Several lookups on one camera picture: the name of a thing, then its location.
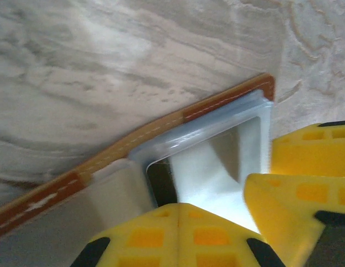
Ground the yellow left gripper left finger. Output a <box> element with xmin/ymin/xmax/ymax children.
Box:
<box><xmin>71</xmin><ymin>202</ymin><xmax>180</xmax><ymax>267</ymax></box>

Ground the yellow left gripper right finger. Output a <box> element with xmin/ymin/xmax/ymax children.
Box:
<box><xmin>178</xmin><ymin>203</ymin><xmax>286</xmax><ymax>267</ymax></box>

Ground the brown leather card holder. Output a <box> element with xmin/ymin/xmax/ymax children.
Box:
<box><xmin>0</xmin><ymin>72</ymin><xmax>276</xmax><ymax>267</ymax></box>

